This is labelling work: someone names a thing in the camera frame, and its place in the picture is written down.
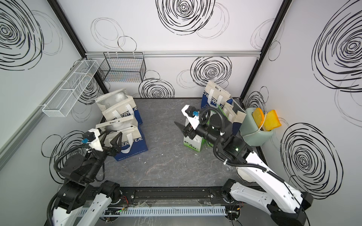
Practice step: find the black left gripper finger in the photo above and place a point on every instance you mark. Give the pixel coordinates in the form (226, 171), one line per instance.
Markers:
(116, 142)
(105, 138)

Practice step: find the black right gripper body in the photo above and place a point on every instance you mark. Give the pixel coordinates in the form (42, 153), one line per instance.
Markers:
(193, 132)

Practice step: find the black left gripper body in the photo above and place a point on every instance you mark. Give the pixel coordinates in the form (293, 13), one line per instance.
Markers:
(110, 152)

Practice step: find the green white bag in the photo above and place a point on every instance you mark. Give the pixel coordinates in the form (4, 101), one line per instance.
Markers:
(196, 144)
(217, 112)

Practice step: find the blue beige bag first row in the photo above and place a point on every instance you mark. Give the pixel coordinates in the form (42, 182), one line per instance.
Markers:
(117, 104)

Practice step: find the blue beige bag back row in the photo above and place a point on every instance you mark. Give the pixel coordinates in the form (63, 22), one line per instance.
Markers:
(215, 96)

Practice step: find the blue beige takeout bag front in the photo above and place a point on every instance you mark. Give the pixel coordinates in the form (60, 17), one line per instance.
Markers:
(235, 115)

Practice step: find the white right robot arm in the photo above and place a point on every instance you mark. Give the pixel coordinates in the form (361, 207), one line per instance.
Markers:
(284, 204)

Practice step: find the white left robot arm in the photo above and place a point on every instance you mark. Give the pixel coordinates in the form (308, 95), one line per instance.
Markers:
(80, 166)

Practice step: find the white scalloped plate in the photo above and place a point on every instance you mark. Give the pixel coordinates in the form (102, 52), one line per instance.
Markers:
(244, 176)

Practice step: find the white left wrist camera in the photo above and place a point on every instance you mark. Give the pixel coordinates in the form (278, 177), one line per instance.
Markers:
(92, 139)

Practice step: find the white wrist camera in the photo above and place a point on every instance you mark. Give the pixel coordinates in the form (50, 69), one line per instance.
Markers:
(92, 139)
(192, 115)

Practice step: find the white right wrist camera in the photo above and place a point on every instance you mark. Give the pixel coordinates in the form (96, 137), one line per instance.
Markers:
(192, 115)

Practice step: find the white wire shelf basket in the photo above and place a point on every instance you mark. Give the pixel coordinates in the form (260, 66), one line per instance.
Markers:
(71, 89)

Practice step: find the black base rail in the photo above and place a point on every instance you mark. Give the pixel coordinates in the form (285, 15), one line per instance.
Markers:
(211, 194)

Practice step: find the black wire basket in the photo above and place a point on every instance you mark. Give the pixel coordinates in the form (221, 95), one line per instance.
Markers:
(123, 67)

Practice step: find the aluminium wall rail back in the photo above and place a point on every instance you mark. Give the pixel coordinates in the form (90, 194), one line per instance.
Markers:
(194, 53)

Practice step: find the aluminium wall rail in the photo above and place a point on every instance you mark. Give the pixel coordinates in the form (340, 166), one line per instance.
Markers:
(23, 132)
(194, 53)

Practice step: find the grey slotted cable duct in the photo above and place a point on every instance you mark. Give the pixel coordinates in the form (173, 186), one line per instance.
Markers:
(165, 211)

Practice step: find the aluminium wall rail left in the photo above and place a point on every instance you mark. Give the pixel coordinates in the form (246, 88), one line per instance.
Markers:
(23, 132)

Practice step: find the black corner frame post left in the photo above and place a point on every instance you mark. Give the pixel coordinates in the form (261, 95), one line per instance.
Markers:
(55, 6)

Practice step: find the black corner frame post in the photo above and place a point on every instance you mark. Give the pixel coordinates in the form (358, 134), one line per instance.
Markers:
(269, 39)
(55, 6)

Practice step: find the black corner frame post right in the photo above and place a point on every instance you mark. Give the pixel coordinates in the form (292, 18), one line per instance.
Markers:
(269, 39)

